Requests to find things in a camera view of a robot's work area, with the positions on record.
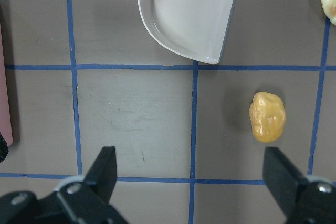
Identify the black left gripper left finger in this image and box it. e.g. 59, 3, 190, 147
1, 146, 125, 223

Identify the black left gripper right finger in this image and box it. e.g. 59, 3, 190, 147
262, 147, 335, 223

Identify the beige plastic dustpan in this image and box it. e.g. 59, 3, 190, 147
137, 0, 235, 65

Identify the black bin liner bag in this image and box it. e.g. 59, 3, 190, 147
0, 134, 9, 163

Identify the pink trash bin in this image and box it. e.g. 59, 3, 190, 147
0, 38, 13, 146

